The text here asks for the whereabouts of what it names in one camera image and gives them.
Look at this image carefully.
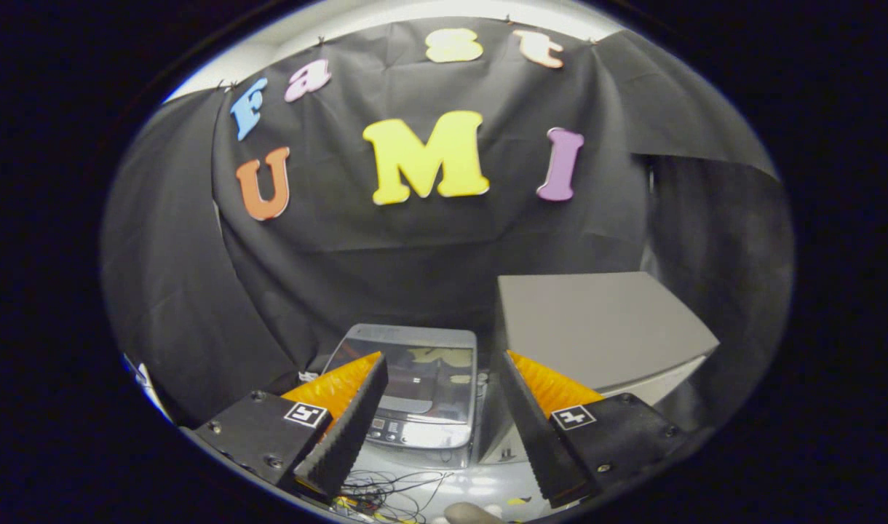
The tangle of thin cables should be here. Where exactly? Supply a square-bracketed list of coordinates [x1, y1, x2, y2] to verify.
[333, 469, 453, 523]

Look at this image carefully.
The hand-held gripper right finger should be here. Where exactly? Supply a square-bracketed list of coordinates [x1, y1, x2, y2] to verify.
[502, 349, 698, 509]

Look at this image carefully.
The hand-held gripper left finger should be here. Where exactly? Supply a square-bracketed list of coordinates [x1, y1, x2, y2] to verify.
[181, 352, 389, 500]

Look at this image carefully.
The black backdrop cloth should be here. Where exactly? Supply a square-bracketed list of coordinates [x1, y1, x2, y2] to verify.
[100, 15, 796, 430]

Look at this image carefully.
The beige cabinet with dark top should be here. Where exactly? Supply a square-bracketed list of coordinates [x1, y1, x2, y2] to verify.
[476, 271, 721, 467]

